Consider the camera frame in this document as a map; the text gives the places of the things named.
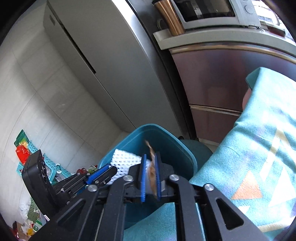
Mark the gold foil snack wrapper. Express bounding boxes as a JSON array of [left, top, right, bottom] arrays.
[[145, 140, 159, 199]]

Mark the large white foam net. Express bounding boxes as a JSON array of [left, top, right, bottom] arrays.
[[107, 149, 142, 185]]

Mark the teal plastic trash bin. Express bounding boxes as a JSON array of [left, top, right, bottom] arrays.
[[99, 124, 198, 229]]

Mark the kitchen counter with cabinets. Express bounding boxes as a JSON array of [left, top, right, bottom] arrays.
[[154, 28, 295, 145]]

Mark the teal patterned tablecloth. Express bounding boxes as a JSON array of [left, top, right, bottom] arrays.
[[123, 67, 295, 240]]

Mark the grey double door refrigerator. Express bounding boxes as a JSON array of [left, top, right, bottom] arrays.
[[44, 1, 196, 138]]

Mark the white microwave oven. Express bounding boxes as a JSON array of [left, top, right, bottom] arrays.
[[171, 0, 261, 30]]

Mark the copper travel tumbler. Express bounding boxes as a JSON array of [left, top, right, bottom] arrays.
[[152, 0, 185, 36]]

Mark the glass electric kettle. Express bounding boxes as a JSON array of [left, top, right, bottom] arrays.
[[252, 1, 285, 37]]

